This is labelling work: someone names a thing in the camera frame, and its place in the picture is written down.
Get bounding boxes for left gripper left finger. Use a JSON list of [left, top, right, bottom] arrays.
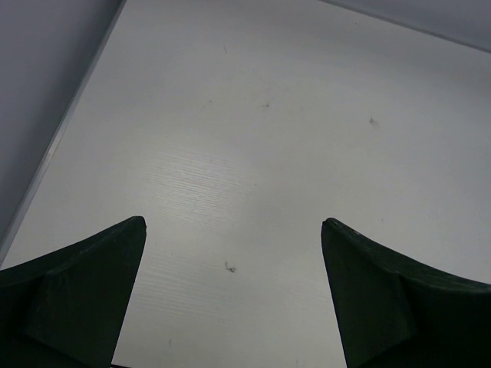
[[1, 216, 147, 367]]

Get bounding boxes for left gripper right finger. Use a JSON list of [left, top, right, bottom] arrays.
[[321, 218, 490, 367]]

